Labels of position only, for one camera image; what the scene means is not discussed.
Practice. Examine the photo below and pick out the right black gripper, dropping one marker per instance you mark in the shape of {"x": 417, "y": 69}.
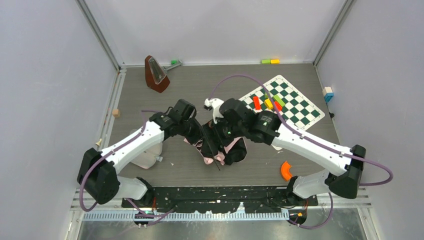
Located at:
{"x": 224, "y": 138}

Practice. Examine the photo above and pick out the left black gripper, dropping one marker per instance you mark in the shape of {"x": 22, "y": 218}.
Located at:
{"x": 197, "y": 134}

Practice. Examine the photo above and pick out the pink and black folding umbrella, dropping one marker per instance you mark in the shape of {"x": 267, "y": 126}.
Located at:
{"x": 221, "y": 155}

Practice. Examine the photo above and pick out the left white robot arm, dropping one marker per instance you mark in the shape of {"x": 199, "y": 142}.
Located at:
{"x": 99, "y": 170}

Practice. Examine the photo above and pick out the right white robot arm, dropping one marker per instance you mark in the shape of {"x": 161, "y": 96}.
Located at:
{"x": 342, "y": 171}

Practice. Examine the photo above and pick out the long red block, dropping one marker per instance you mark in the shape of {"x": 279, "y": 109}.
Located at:
{"x": 257, "y": 103}

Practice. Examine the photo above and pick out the yellow block on chessboard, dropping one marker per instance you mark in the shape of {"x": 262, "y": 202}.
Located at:
{"x": 269, "y": 104}

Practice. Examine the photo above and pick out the small red block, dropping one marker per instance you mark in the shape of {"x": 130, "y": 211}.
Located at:
{"x": 278, "y": 107}

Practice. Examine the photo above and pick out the long green block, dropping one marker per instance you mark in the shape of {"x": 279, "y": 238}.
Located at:
{"x": 278, "y": 100}

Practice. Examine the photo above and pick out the brown wooden metronome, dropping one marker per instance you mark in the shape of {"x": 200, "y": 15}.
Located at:
{"x": 155, "y": 76}

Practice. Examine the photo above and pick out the orange curved block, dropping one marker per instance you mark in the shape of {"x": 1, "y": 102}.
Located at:
{"x": 285, "y": 171}

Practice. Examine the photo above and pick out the green white chessboard mat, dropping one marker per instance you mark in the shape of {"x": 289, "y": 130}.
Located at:
{"x": 298, "y": 109}

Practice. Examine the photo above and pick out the small wooden cube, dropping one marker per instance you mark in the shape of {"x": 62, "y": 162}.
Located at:
{"x": 116, "y": 113}

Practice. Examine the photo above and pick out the blue and white block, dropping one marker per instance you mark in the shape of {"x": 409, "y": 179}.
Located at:
{"x": 328, "y": 94}

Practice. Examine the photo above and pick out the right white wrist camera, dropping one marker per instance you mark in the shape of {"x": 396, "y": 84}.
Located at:
{"x": 214, "y": 105}

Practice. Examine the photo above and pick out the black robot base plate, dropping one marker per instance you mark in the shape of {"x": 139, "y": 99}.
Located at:
{"x": 220, "y": 199}

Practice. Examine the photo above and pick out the green block at wall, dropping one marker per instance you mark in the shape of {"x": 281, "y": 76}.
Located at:
{"x": 265, "y": 61}

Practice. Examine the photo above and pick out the yellow block at wall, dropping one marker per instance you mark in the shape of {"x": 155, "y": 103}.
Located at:
{"x": 275, "y": 61}

